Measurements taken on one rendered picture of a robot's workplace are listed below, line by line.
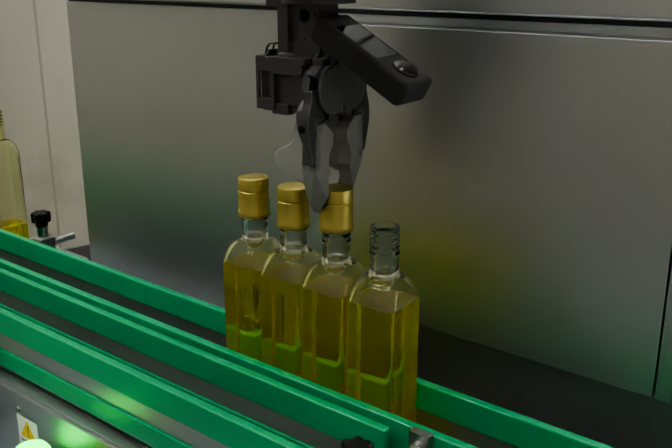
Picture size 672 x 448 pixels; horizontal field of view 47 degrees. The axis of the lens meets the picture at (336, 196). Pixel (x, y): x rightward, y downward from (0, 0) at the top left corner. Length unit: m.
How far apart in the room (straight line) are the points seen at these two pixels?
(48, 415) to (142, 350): 0.13
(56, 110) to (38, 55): 0.26
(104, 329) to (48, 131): 2.81
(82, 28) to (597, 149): 0.83
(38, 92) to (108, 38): 2.53
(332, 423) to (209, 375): 0.17
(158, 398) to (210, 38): 0.48
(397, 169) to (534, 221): 0.17
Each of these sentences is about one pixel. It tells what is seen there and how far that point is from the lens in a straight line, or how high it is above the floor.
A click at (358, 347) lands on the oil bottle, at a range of 0.78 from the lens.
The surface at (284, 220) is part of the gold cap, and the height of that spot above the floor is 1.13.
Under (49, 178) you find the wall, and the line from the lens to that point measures 3.85.
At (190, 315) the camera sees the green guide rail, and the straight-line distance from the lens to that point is 1.05.
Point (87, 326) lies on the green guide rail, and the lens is 1.06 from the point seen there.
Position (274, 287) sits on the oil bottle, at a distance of 0.83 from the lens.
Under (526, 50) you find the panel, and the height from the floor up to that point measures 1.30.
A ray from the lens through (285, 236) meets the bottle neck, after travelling 0.82.
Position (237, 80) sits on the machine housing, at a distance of 1.05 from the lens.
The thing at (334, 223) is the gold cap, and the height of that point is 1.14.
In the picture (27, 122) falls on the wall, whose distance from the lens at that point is 3.77.
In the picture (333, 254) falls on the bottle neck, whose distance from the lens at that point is 0.78.
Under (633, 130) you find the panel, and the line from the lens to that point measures 0.76.
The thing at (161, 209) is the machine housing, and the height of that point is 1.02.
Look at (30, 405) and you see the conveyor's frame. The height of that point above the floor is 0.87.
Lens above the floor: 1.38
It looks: 17 degrees down
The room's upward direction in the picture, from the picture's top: straight up
